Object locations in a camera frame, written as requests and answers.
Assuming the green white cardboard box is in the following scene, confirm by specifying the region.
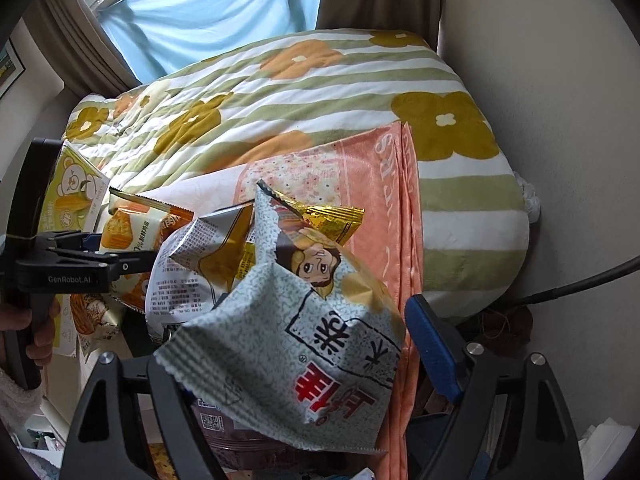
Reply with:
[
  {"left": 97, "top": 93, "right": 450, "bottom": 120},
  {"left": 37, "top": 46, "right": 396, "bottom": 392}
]
[{"left": 40, "top": 142, "right": 201, "bottom": 480}]

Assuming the white green speckled snack packet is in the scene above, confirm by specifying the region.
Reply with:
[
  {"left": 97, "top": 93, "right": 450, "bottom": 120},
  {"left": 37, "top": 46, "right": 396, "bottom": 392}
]
[{"left": 154, "top": 180, "right": 406, "bottom": 456}]

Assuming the peach towel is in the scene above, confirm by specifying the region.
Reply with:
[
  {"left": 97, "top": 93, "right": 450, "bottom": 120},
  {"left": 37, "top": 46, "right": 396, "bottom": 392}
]
[{"left": 107, "top": 122, "right": 426, "bottom": 480}]

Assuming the person's left hand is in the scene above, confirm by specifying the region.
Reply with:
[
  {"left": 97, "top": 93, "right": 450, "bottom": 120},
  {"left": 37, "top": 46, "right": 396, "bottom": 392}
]
[{"left": 0, "top": 300, "right": 61, "bottom": 359}]

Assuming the wall poster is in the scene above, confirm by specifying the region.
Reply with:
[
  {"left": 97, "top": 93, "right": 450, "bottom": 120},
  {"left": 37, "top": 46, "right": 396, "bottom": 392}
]
[{"left": 0, "top": 37, "right": 26, "bottom": 101}]

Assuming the black cable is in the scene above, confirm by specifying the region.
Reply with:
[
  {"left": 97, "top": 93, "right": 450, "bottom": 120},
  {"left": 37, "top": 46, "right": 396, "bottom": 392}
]
[{"left": 510, "top": 255, "right": 640, "bottom": 306}]

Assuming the white crumpled bag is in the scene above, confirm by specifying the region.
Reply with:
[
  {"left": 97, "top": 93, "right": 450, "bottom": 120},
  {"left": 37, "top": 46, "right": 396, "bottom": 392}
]
[{"left": 515, "top": 172, "right": 543, "bottom": 223}]

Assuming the light blue cloth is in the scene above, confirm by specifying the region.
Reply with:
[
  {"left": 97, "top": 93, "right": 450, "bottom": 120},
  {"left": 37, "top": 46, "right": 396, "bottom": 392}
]
[{"left": 97, "top": 0, "right": 326, "bottom": 86}]

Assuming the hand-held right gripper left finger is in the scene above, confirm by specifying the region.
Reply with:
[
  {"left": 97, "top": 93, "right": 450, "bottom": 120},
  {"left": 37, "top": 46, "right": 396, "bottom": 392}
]
[{"left": 62, "top": 351, "right": 228, "bottom": 480}]

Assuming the yellow gold snack packet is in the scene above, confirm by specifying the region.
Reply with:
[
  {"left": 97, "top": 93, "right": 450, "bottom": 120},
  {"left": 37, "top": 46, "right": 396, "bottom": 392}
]
[{"left": 272, "top": 190, "right": 366, "bottom": 248}]

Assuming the floral striped blanket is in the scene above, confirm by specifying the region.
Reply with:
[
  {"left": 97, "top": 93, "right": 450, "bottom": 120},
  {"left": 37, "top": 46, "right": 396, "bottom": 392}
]
[{"left": 65, "top": 27, "right": 531, "bottom": 318}]

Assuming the orange snack packet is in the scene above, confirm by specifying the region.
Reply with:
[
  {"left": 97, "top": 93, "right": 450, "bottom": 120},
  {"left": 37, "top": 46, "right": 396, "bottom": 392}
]
[{"left": 97, "top": 187, "right": 196, "bottom": 313}]

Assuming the brown tangled cord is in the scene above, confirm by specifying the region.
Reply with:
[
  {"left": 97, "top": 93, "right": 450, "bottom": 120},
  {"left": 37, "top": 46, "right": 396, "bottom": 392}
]
[{"left": 480, "top": 305, "right": 533, "bottom": 343}]

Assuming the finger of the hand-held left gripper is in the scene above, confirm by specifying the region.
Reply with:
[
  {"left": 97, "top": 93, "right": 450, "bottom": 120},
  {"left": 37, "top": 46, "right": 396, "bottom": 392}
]
[
  {"left": 84, "top": 246, "right": 169, "bottom": 284},
  {"left": 49, "top": 230, "right": 104, "bottom": 253}
]

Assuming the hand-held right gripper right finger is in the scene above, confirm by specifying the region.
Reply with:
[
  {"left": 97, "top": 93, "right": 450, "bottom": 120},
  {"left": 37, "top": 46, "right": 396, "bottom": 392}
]
[{"left": 405, "top": 294, "right": 586, "bottom": 480}]

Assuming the person's left forearm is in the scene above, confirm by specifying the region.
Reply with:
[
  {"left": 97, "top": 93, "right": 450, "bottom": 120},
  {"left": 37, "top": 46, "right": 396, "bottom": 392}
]
[{"left": 0, "top": 364, "right": 46, "bottom": 456}]

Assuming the pile of mixed snack bags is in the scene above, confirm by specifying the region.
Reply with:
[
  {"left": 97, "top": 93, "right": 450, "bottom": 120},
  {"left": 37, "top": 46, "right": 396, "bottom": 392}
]
[{"left": 70, "top": 290, "right": 311, "bottom": 480}]

